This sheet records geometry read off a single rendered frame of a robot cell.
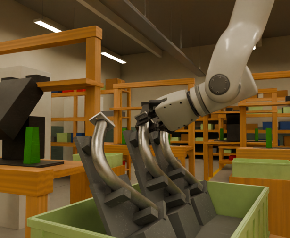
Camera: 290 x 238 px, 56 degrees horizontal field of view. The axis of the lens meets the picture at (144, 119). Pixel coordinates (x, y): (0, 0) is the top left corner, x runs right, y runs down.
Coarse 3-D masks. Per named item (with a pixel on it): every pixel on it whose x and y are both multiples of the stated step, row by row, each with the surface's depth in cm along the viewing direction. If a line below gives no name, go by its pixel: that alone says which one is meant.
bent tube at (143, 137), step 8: (144, 112) 81; (152, 120) 83; (144, 128) 78; (144, 136) 76; (144, 144) 74; (144, 152) 74; (144, 160) 74; (152, 160) 74; (152, 168) 74; (160, 176) 75; (168, 184) 78; (176, 192) 81
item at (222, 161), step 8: (256, 96) 764; (264, 96) 758; (280, 96) 740; (280, 112) 736; (288, 112) 727; (248, 128) 770; (264, 128) 751; (280, 128) 733; (288, 128) 726; (288, 136) 730; (288, 144) 729; (224, 160) 788
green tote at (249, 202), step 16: (208, 192) 100; (224, 192) 98; (240, 192) 95; (256, 192) 92; (64, 208) 67; (80, 208) 72; (96, 208) 77; (224, 208) 97; (240, 208) 95; (256, 208) 67; (32, 224) 58; (48, 224) 56; (64, 224) 67; (80, 224) 71; (96, 224) 77; (240, 224) 55; (256, 224) 69
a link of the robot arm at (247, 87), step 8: (248, 72) 66; (240, 80) 66; (248, 80) 66; (200, 88) 71; (240, 88) 66; (248, 88) 66; (256, 88) 67; (240, 96) 68; (248, 96) 68; (208, 104) 70; (216, 104) 70; (224, 104) 69
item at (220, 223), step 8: (216, 216) 96; (224, 216) 96; (208, 224) 87; (216, 224) 87; (224, 224) 87; (232, 224) 87; (200, 232) 81; (208, 232) 81; (216, 232) 81; (224, 232) 81; (232, 232) 81
